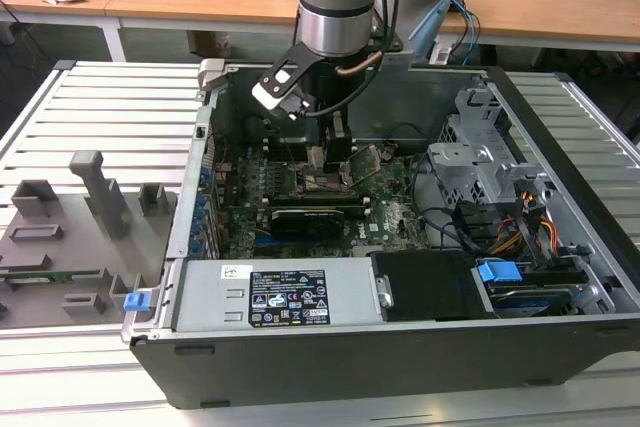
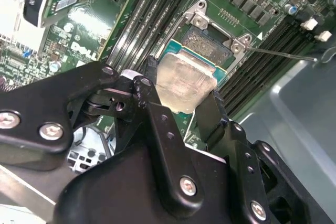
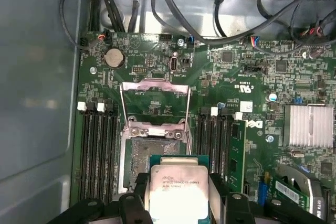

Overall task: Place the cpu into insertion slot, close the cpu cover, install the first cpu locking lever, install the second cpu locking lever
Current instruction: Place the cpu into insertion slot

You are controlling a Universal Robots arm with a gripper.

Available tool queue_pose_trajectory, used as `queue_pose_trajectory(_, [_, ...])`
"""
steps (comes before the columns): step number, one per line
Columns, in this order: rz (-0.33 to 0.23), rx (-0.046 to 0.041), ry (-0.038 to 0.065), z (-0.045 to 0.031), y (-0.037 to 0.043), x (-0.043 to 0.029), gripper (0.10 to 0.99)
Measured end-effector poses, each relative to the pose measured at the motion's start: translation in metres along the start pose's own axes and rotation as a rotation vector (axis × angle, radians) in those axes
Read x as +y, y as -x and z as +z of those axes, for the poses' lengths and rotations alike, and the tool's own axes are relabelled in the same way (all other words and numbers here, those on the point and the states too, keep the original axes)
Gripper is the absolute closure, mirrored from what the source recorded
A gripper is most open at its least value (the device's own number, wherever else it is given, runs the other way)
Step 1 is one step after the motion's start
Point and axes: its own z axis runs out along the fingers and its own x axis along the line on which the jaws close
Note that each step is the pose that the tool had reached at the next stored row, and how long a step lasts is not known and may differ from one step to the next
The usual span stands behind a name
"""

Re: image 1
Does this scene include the CPU socket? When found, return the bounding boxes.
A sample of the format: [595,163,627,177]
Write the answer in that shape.
[293,162,357,198]

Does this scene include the green RAM stick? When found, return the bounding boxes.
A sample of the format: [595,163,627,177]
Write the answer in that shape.
[0,269,102,283]

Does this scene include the brass cable elbow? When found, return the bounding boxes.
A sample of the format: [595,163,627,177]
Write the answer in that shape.
[334,52,382,79]

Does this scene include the grey parts rack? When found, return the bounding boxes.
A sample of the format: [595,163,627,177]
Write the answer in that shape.
[0,149,179,328]

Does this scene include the pale blue teach pendant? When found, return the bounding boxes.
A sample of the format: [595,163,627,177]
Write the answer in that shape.
[407,0,454,66]

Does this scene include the black graphics card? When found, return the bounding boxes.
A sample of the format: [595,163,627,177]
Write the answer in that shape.
[269,206,346,243]

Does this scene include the blue expansion slot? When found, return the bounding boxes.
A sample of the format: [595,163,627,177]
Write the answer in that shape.
[253,239,301,257]

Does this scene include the grey power supply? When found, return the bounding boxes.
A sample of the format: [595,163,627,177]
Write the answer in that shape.
[172,256,386,333]

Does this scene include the coloured wire bundle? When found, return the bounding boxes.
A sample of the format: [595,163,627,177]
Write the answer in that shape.
[492,189,559,256]

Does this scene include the black PC case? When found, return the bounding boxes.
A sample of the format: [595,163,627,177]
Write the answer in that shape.
[122,59,640,411]

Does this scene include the hard disk in blue carrier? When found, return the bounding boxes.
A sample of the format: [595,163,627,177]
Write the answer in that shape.
[477,258,576,319]

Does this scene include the blue case latch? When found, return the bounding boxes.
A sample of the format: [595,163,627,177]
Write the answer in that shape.
[123,291,152,313]

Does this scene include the green motherboard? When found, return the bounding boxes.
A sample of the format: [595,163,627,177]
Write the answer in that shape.
[209,144,436,261]

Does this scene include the grey case release latch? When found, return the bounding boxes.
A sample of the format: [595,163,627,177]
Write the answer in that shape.
[198,59,227,94]

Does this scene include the silver metal drive cage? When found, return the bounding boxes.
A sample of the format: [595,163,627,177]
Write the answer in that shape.
[427,86,559,211]

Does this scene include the cardboard box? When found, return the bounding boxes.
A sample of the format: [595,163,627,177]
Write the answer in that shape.
[188,30,235,59]

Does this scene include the white camera on black bracket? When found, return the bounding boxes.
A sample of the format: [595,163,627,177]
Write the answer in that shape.
[251,44,321,121]

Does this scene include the black plastic shroud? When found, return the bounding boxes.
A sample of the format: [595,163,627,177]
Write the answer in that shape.
[372,250,482,323]

